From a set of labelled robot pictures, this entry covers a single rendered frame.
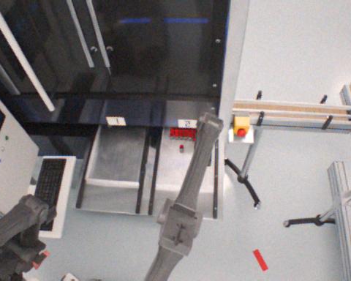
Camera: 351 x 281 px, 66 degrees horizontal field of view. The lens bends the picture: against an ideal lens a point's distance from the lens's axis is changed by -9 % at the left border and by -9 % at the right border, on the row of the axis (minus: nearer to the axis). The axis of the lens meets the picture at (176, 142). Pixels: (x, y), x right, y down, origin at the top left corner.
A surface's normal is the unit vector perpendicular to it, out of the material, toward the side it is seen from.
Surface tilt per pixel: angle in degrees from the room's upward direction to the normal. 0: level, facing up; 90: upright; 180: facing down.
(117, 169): 0
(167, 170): 0
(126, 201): 0
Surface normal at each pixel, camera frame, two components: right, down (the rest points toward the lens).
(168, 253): -0.01, 0.12
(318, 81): -0.05, -0.52
